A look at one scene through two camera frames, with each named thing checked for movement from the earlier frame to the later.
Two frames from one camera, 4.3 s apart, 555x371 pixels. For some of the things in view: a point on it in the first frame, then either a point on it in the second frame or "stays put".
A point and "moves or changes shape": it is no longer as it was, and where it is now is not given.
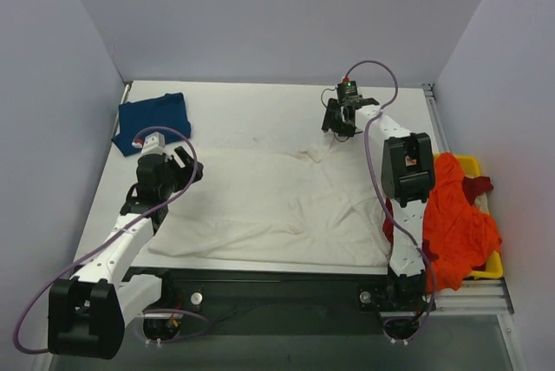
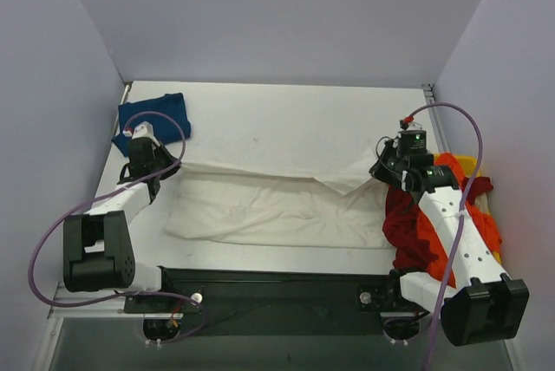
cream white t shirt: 316,205 moves or changes shape
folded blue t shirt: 167,111 stays put
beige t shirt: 481,201 stays put
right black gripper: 336,115 to 382,167
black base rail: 209,302 stays put
